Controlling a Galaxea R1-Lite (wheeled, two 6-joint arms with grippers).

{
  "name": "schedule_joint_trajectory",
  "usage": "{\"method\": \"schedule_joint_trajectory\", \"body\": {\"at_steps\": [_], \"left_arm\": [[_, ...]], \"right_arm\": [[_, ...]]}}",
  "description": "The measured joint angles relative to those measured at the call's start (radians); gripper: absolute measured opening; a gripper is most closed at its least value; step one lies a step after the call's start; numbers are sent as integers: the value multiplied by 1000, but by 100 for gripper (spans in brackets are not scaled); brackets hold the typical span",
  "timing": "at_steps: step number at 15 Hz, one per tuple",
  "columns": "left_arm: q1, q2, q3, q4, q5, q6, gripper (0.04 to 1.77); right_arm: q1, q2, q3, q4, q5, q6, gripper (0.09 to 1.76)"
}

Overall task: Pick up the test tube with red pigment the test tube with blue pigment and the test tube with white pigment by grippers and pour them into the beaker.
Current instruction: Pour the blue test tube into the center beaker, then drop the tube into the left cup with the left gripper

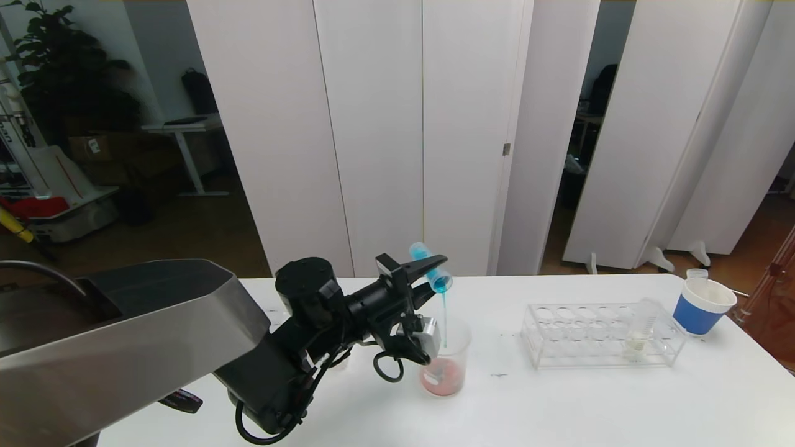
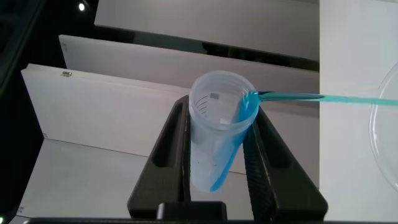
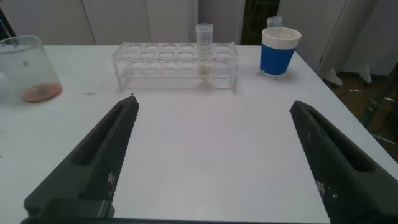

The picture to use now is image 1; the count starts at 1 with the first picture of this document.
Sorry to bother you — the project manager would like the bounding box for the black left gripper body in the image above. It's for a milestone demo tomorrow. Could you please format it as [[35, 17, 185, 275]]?
[[347, 253, 419, 324]]

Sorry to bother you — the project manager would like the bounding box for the blue pigment test tube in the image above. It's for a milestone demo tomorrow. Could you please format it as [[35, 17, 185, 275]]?
[[408, 242, 454, 294]]

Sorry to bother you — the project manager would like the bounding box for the clear glass beaker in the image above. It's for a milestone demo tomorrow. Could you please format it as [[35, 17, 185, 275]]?
[[419, 318, 473, 398]]

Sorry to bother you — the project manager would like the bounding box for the pale liquid test tube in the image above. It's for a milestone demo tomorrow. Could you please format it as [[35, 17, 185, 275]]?
[[624, 299, 663, 361]]

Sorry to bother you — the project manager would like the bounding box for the white partition panel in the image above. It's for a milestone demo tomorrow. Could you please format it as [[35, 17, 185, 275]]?
[[562, 0, 744, 271], [186, 0, 355, 279], [634, 0, 775, 269], [422, 0, 535, 278], [312, 0, 425, 278], [496, 0, 602, 277], [666, 0, 795, 256]]

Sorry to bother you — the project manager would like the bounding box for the black chair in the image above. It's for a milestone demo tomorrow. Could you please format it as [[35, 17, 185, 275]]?
[[586, 65, 620, 117]]

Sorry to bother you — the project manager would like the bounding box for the white standing desk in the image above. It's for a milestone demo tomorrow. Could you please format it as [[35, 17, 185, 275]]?
[[142, 117, 230, 199]]

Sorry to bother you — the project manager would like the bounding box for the black bin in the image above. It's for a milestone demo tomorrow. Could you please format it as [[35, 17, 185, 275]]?
[[117, 185, 157, 227]]

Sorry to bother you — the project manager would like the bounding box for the black backpack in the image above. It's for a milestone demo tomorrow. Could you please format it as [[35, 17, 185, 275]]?
[[181, 68, 219, 116]]

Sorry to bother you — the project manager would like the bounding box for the blue and white paper cup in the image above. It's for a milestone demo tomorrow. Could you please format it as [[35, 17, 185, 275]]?
[[672, 278, 737, 336]]

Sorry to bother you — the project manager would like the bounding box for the brown cardboard box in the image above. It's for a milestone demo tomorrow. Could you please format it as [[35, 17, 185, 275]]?
[[67, 132, 128, 165]]

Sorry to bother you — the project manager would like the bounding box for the grey plastic crate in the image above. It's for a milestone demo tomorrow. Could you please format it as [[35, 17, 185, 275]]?
[[28, 197, 120, 244]]

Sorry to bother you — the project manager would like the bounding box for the white flat board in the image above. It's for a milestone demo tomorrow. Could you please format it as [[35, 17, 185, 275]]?
[[25, 146, 119, 205]]

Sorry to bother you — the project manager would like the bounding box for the red plastic item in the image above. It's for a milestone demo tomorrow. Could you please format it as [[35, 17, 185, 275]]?
[[0, 196, 69, 222]]

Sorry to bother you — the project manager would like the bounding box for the dark green potted plant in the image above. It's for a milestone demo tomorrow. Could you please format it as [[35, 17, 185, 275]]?
[[5, 0, 142, 150]]

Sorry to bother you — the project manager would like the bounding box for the white upright machine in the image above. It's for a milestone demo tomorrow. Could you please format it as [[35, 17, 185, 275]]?
[[0, 56, 50, 199]]

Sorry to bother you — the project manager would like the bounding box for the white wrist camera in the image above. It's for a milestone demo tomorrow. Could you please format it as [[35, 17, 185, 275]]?
[[407, 315, 443, 359]]

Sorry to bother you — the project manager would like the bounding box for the transparent acrylic frame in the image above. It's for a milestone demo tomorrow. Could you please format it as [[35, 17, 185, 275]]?
[[736, 223, 795, 373]]

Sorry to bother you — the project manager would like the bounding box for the yellow handled tool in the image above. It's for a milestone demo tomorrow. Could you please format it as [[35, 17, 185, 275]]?
[[0, 207, 35, 244]]

